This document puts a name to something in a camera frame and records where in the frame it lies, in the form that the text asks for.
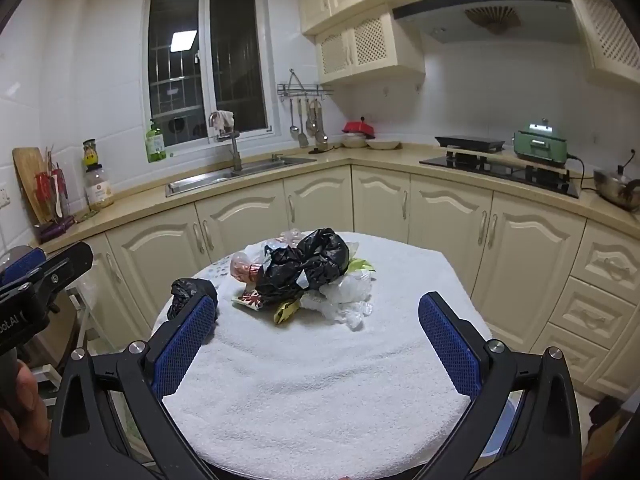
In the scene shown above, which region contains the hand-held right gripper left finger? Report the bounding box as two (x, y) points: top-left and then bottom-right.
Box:
(47, 292), (221, 480)

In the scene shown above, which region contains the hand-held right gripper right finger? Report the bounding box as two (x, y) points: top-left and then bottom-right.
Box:
(415, 291), (583, 480)

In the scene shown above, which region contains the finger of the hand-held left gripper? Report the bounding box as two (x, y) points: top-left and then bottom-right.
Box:
(0, 245), (48, 287)
(17, 241), (95, 298)

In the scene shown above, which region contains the small black plastic bag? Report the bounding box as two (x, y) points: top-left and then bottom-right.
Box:
(167, 278), (219, 322)

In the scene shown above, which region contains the long blue brown packet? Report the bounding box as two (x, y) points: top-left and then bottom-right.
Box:
(231, 291), (264, 312)

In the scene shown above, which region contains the pale blue trash bin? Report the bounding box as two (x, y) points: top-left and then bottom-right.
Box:
(475, 395), (517, 458)

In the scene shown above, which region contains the red white plastic bag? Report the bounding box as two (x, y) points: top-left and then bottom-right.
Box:
(230, 252), (272, 287)

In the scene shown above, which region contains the yellow green snack packet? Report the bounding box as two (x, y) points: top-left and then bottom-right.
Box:
(273, 300), (302, 326)

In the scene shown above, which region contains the clear plastic bag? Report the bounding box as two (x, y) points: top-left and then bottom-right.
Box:
(300, 270), (376, 331)

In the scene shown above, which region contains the large black plastic bag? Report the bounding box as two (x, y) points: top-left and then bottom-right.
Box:
(257, 227), (351, 306)

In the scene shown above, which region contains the person's left hand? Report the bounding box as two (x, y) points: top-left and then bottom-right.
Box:
(0, 359), (52, 456)

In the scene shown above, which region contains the purple utensil holder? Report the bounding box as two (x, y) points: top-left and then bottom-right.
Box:
(34, 215), (77, 244)

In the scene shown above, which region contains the clear jar with label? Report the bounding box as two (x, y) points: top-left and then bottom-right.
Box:
(84, 164), (115, 210)

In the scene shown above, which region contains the bundle of red chopsticks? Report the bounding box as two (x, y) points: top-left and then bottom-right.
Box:
(36, 147), (68, 221)

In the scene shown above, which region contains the wooden cutting board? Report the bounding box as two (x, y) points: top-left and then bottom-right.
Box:
(12, 147), (54, 224)

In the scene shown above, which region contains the cream carved drawer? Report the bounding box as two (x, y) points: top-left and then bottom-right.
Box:
(547, 277), (640, 350)
(570, 224), (640, 292)
(530, 322), (615, 382)

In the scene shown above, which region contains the round table, white towel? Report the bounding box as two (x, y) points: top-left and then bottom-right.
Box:
(152, 231), (493, 478)

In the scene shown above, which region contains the green dish soap bottle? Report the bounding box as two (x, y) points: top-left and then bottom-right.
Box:
(145, 119), (166, 164)

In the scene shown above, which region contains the steel sink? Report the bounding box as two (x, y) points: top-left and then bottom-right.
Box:
(166, 156), (317, 197)

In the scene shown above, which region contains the black glass cooktop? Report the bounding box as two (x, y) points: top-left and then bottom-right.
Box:
(419, 152), (581, 199)

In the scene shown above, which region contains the cardboard box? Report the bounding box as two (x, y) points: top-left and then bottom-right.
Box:
(584, 395), (632, 467)

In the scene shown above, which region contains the steel faucet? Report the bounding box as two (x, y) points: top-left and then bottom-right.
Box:
(209, 112), (244, 175)

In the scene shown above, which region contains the black induction cooker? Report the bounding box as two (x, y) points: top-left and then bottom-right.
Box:
(434, 135), (506, 154)

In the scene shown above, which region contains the green electric cooker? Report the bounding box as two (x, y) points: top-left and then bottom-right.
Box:
(512, 119), (570, 169)

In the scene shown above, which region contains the steel pot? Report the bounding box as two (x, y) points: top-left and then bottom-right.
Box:
(593, 164), (640, 212)

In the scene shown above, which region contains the red pot lid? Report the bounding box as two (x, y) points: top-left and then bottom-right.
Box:
(342, 116), (376, 139)

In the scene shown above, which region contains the kitchen window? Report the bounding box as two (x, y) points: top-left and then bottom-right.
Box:
(146, 0), (272, 149)

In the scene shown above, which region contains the black range hood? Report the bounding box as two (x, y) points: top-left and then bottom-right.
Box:
(392, 0), (582, 45)

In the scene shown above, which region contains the black power cable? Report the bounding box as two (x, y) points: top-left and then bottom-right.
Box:
(566, 155), (599, 196)

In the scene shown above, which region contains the metal wall utensil rack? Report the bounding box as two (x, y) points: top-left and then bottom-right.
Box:
(277, 69), (335, 99)

